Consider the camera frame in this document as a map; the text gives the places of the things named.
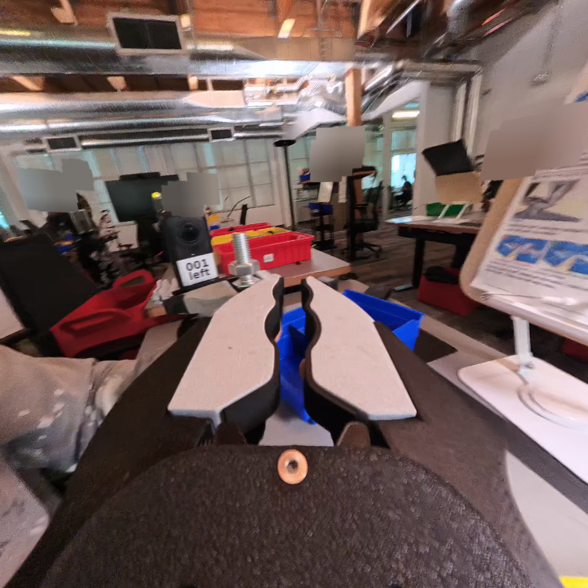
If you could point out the black monitor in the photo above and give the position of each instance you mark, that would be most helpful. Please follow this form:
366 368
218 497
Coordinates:
133 197

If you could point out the silver hex nut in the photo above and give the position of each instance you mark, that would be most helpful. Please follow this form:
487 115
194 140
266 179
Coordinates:
243 266

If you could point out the red storage tub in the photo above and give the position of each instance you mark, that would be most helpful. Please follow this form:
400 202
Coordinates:
275 250
239 228

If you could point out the white stand base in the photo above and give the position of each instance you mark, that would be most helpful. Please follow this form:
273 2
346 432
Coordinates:
491 386

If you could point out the person's left forearm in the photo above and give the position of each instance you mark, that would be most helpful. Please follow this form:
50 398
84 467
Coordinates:
46 395

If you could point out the wooden support post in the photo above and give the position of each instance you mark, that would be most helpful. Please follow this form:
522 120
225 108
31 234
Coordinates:
353 96

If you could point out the silver hex bolt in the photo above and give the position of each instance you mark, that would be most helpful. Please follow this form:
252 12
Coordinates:
242 248

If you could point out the yellow storage bin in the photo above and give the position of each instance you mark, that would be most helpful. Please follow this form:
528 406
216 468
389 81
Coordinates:
574 582

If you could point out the black panel wooden stand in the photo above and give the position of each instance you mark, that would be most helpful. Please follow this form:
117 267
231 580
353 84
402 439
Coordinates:
448 158

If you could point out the ceiling vent grille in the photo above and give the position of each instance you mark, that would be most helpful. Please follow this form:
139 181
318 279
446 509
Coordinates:
147 33

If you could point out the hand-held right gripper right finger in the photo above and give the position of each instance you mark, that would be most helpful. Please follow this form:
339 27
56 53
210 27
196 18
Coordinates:
358 363

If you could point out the beige panel stand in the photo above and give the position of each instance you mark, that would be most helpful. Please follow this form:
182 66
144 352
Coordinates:
487 239

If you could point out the black office chair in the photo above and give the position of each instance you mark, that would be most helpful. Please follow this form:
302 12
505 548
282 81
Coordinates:
363 225

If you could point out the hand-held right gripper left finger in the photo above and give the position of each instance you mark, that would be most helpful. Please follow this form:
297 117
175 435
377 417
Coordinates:
229 358

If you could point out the silver pipe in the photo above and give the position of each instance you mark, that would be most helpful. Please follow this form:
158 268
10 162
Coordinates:
413 69

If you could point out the white clip rack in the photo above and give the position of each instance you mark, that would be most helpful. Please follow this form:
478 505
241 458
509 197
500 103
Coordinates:
166 289

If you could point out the black floor lamp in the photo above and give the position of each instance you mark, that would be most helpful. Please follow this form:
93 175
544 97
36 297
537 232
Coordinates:
285 143

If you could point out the printed instruction sheet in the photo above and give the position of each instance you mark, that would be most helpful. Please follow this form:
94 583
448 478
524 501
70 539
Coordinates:
528 275

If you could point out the office desk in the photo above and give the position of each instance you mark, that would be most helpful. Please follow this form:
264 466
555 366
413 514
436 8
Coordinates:
436 225

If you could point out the silver air duct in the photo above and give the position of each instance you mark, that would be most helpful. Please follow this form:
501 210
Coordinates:
92 110
69 55

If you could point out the blue storage bin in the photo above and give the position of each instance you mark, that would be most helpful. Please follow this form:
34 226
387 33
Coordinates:
390 317

